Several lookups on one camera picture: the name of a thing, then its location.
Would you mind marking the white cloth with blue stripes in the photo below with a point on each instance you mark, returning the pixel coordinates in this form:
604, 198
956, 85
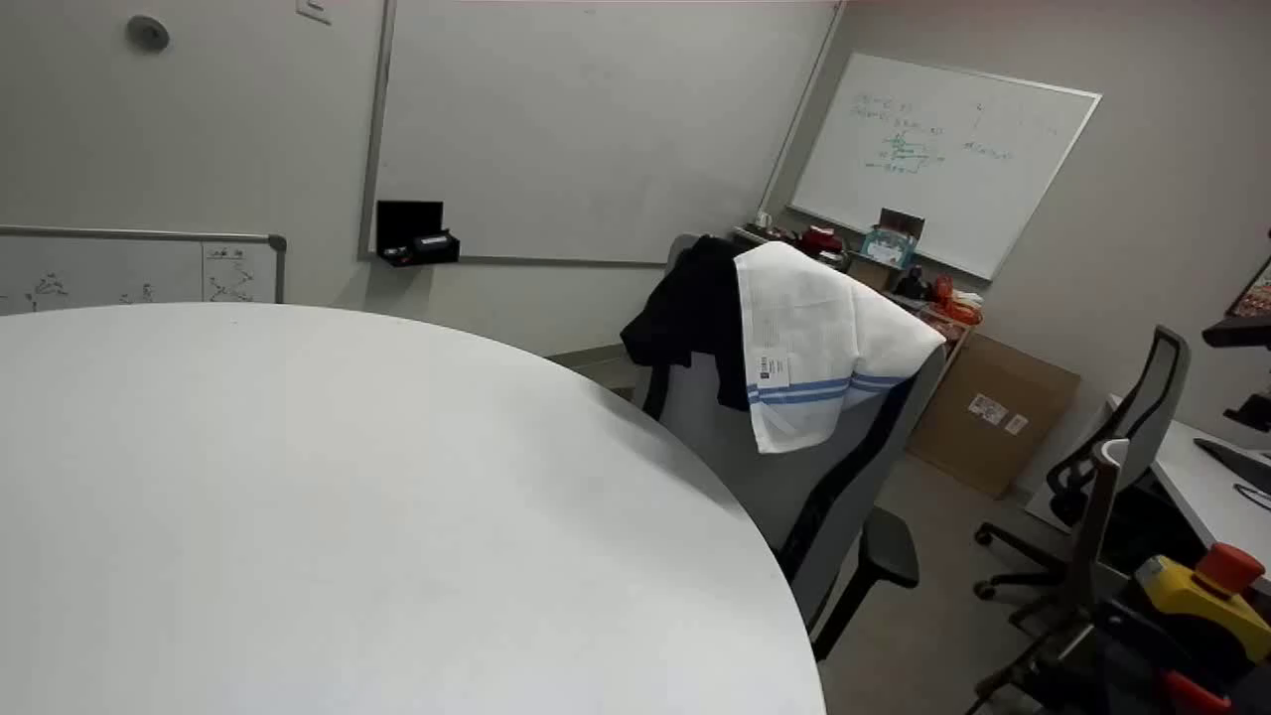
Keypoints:
812, 341

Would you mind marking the black garment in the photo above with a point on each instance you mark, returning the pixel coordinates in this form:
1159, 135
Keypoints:
691, 313

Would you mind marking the grey office chair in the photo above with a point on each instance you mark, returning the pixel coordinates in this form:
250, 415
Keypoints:
808, 477

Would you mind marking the red object on shelf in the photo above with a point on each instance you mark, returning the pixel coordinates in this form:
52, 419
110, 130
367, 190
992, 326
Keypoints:
825, 240

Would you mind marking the black marker holder box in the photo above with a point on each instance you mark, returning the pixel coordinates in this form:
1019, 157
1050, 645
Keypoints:
409, 233

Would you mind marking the teal box on shelf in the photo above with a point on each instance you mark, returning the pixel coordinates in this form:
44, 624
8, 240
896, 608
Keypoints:
883, 247

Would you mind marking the orange object on shelf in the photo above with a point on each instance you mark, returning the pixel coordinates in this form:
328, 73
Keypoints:
956, 302

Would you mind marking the brown cardboard box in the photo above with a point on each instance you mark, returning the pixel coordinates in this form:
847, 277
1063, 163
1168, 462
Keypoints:
996, 415

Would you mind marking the leaning whiteboard with writing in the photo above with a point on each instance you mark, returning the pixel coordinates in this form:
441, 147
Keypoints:
944, 157

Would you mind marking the black mesh office chair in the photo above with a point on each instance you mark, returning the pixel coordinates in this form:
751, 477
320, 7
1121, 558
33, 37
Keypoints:
1108, 457

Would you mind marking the white desk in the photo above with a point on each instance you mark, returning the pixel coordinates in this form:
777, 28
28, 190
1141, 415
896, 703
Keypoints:
1215, 488

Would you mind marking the black monitor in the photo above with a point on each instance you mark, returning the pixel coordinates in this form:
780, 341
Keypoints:
1246, 321

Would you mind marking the black keyboard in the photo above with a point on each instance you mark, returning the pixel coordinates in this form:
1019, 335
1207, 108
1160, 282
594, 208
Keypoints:
1237, 462

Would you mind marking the yellow emergency stop box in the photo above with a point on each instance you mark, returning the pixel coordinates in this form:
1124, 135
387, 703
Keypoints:
1207, 607

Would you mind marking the large wall whiteboard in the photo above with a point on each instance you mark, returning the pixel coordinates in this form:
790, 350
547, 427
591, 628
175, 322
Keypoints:
581, 126

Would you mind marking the low whiteboard with metal frame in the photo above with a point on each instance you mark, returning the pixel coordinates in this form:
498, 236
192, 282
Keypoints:
131, 268

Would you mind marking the round grey wall device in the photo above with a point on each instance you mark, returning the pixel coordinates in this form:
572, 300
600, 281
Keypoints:
148, 32

